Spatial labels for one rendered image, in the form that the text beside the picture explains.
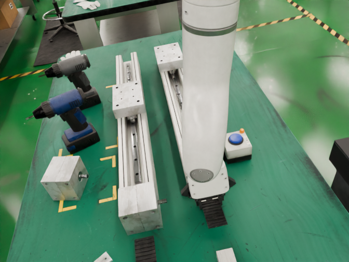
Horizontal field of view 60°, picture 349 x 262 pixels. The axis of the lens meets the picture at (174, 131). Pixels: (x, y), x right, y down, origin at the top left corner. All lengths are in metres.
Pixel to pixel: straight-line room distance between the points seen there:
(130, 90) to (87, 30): 1.47
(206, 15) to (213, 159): 0.25
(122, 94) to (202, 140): 0.64
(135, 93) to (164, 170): 0.31
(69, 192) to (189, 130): 0.54
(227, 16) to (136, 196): 0.52
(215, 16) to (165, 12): 2.05
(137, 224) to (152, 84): 0.73
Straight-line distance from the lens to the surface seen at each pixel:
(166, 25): 2.56
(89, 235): 0.92
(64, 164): 0.99
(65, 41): 4.15
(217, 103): 0.54
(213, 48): 0.50
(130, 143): 1.04
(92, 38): 2.58
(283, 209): 0.89
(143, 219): 0.82
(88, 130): 1.12
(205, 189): 0.78
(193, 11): 0.48
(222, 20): 0.49
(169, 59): 1.29
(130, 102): 1.08
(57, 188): 0.98
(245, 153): 0.96
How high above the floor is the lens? 1.52
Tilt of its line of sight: 42 degrees down
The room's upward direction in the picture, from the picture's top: 11 degrees counter-clockwise
